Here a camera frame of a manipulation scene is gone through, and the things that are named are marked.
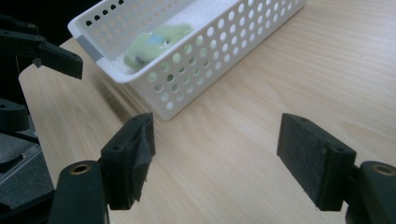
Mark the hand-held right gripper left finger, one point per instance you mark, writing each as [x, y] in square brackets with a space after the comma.
[127, 161]

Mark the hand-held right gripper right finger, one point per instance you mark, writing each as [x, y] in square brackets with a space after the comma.
[314, 161]

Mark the green fuzzy sock blue patches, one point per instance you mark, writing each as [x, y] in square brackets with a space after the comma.
[141, 54]

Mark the white perforated plastic basket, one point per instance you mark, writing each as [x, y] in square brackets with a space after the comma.
[199, 46]

